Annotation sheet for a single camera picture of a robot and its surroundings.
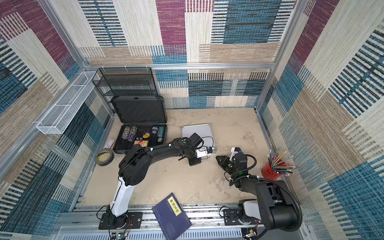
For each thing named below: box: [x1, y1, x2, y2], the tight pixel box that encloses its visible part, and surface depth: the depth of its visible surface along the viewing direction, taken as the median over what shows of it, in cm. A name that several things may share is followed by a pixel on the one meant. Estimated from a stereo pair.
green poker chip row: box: [157, 126, 165, 143], surface depth 104 cm
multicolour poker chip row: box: [121, 126, 138, 142], surface depth 104 cm
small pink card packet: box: [104, 139, 116, 149], surface depth 104 cm
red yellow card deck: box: [133, 140, 149, 148], surface depth 101 cm
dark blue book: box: [151, 192, 193, 240], surface depth 75 cm
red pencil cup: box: [261, 150, 296, 181], surface depth 82 cm
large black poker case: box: [111, 95, 168, 154], surface depth 103 cm
